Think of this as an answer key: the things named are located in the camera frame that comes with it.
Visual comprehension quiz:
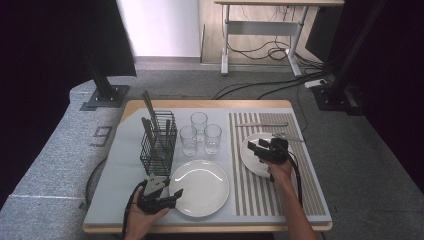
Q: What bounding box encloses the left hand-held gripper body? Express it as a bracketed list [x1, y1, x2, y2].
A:
[135, 173, 173, 215]

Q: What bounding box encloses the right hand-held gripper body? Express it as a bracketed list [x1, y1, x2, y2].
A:
[263, 132, 305, 165]

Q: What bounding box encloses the white plate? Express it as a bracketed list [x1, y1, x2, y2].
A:
[239, 132, 296, 178]
[169, 159, 231, 219]

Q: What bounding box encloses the black wire cutlery basket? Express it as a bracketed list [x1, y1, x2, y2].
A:
[139, 109, 179, 179]

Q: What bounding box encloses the clear drinking glass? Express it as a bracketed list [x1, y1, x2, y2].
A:
[179, 125, 198, 158]
[203, 123, 223, 156]
[190, 111, 209, 143]

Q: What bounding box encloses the steel fork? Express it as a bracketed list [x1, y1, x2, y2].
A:
[164, 118, 173, 144]

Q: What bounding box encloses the person's right hand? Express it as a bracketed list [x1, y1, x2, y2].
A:
[262, 159, 295, 190]

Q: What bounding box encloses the person's left hand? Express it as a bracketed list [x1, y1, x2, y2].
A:
[123, 186, 171, 240]

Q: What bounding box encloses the striped placemat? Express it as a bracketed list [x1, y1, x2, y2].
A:
[228, 112, 328, 217]

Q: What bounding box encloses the light grey table cover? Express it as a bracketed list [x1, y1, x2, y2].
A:
[83, 107, 333, 225]

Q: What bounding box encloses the steel cutlery piece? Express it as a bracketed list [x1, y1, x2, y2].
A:
[141, 90, 161, 134]
[140, 116, 158, 151]

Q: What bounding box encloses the white power strip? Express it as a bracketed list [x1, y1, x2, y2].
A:
[304, 78, 328, 89]

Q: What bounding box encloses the black metal stand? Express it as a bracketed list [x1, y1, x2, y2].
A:
[79, 49, 131, 112]
[313, 0, 389, 116]

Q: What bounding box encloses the desk with white metal legs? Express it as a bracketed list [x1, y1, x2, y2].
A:
[214, 0, 345, 78]

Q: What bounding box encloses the dark curtain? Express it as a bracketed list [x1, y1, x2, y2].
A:
[305, 0, 424, 193]
[0, 0, 138, 209]

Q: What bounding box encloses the white partition panel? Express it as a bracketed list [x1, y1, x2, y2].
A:
[116, 0, 202, 58]

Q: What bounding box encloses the left hand-held gripper cable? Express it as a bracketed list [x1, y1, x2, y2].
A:
[121, 179, 148, 240]

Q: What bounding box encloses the hand-held gripper cable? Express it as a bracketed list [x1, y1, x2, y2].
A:
[287, 153, 304, 208]
[121, 179, 148, 240]

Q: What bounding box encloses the right hand-held gripper cable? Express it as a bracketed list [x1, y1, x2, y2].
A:
[287, 153, 304, 208]

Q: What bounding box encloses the thin black floor cable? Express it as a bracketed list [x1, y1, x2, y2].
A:
[295, 87, 309, 133]

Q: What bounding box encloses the long black floor cable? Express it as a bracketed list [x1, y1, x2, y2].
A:
[211, 71, 334, 101]

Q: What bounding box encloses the black coiled floor cable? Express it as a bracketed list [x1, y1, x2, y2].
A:
[226, 6, 326, 68]

